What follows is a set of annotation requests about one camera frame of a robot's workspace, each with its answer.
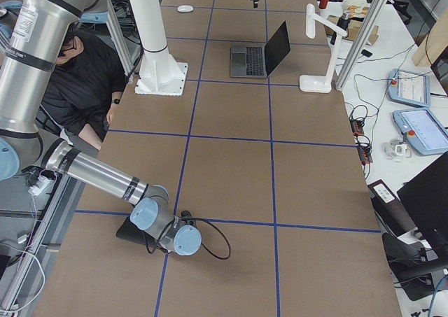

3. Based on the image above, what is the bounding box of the grey laptop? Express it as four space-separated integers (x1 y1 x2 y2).
230 21 291 78

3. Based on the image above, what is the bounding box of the black mouse pad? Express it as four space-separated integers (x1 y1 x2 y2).
115 218 156 247

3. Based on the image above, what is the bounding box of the white desk lamp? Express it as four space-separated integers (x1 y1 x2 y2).
297 3 347 94

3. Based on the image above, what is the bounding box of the white computer mouse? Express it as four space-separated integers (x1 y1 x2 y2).
177 5 194 13

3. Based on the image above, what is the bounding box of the seated person in black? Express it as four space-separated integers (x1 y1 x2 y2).
42 25 127 150

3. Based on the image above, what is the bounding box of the black water bottle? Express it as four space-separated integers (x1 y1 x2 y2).
330 10 350 45

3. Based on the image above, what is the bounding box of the cardboard box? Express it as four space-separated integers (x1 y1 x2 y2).
327 14 380 47

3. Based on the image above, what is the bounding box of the blue teach pendant far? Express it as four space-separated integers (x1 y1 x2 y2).
388 68 431 107

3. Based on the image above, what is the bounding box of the blue teach pendant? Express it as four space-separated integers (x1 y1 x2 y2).
388 68 431 107
392 108 447 155

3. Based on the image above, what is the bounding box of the blue teach pendant near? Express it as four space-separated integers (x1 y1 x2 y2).
392 108 447 155

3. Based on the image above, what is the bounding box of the black monitor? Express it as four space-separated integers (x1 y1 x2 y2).
398 153 447 255

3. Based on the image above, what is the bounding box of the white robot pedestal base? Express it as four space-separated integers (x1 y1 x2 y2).
129 0 188 97

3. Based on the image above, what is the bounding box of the aluminium frame post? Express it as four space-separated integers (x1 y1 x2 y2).
335 0 388 91

